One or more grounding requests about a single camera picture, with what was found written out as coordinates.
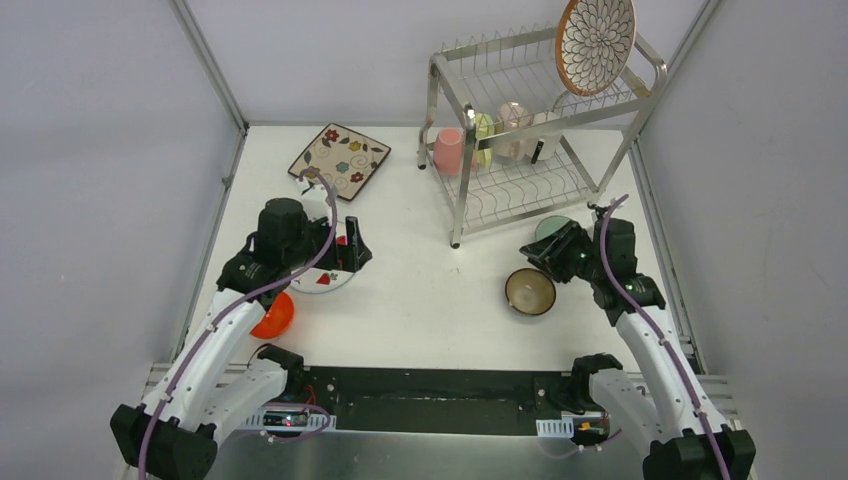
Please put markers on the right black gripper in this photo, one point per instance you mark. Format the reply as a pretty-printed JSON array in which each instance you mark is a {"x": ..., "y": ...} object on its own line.
[{"x": 548, "y": 252}]

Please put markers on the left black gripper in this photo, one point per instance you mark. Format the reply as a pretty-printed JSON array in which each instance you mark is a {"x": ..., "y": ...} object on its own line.
[{"x": 346, "y": 248}]

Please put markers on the watermelon pattern round plate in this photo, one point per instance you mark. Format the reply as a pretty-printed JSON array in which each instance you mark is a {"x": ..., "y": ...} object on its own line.
[{"x": 326, "y": 276}]

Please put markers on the white ribbed mug black handle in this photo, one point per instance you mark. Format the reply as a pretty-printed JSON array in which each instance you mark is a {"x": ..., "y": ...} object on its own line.
[{"x": 544, "y": 147}]

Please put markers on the pink cup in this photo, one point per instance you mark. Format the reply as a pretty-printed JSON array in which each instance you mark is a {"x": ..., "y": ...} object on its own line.
[{"x": 448, "y": 151}]

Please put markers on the brown rim petal pattern plate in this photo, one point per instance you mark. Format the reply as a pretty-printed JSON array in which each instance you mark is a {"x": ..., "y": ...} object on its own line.
[{"x": 593, "y": 44}]

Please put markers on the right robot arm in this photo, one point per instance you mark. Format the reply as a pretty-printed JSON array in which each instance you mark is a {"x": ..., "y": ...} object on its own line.
[{"x": 675, "y": 425}]

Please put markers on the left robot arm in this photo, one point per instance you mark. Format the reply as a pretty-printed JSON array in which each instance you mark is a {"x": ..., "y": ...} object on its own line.
[{"x": 176, "y": 430}]

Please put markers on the steel two-tier dish rack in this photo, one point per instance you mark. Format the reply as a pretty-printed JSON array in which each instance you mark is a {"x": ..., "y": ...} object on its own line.
[{"x": 466, "y": 84}]

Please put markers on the mint green bowl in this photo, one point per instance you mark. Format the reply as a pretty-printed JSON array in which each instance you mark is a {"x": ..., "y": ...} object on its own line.
[{"x": 549, "y": 226}]

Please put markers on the dark patterned cream bowl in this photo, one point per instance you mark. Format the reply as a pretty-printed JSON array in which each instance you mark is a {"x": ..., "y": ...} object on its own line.
[{"x": 530, "y": 292}]

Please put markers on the square floral plate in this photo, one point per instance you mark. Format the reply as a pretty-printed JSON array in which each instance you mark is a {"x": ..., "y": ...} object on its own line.
[{"x": 345, "y": 158}]

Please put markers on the orange plastic bowl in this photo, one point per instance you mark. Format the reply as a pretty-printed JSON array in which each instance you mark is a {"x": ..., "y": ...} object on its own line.
[{"x": 277, "y": 320}]

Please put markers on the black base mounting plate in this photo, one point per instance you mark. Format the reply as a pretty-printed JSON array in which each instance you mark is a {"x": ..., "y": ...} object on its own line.
[{"x": 435, "y": 401}]

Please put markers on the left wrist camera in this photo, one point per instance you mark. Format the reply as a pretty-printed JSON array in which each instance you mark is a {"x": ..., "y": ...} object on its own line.
[{"x": 318, "y": 199}]

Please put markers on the right white cable duct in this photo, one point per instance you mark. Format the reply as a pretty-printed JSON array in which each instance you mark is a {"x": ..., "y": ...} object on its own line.
[{"x": 555, "y": 428}]

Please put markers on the white cable duct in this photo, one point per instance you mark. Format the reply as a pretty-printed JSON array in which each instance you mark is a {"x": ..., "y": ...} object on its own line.
[
  {"x": 284, "y": 421},
  {"x": 555, "y": 428}
]

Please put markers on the left white cable duct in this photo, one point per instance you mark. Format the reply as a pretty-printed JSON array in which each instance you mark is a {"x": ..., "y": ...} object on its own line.
[{"x": 284, "y": 421}]

